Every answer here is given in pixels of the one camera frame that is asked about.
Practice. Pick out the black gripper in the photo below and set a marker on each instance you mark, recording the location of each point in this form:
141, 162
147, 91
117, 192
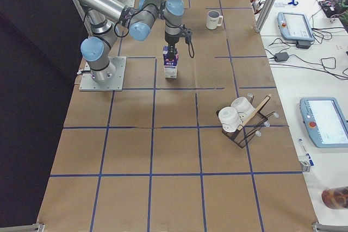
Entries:
171, 40

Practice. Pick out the blue white milk carton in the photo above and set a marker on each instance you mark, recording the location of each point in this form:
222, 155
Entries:
170, 67

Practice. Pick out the white ceramic mug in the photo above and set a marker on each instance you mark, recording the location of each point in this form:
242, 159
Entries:
214, 19

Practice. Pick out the white mug in rack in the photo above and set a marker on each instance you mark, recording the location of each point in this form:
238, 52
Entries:
244, 107
229, 119

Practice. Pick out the black power adapter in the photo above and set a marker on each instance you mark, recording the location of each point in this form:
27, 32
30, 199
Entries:
281, 57

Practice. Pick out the far teach pendant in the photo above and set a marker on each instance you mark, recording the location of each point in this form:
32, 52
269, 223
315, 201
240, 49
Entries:
294, 26

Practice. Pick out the teach pendant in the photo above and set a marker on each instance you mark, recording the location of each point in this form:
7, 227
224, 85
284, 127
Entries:
294, 26
324, 121

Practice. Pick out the near teach pendant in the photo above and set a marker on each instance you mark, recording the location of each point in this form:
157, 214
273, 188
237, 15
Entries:
324, 121

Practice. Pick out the small blue white box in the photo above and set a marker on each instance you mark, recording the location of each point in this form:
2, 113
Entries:
305, 159

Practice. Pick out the brown glass jar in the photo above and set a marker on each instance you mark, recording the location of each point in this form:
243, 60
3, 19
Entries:
335, 198

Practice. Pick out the wooden rack handle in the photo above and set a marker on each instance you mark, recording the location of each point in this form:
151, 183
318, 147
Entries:
257, 110

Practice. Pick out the black wire dish rack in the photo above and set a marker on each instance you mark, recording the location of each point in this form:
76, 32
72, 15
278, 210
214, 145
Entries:
252, 129

